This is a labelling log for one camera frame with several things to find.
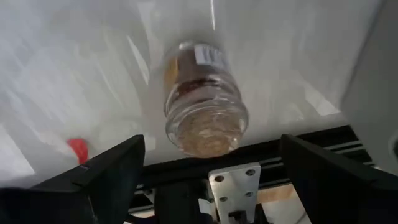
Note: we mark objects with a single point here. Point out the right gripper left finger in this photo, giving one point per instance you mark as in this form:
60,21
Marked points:
115,180

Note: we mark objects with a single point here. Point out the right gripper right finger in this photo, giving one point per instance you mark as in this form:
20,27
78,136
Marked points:
320,186

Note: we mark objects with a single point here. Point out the silver metal bracket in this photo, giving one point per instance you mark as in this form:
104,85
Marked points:
233,186

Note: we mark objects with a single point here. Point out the glass spice jar cork lid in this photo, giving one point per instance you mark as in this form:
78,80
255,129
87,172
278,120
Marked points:
202,109

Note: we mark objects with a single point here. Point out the small red clip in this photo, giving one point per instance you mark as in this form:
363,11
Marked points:
78,151

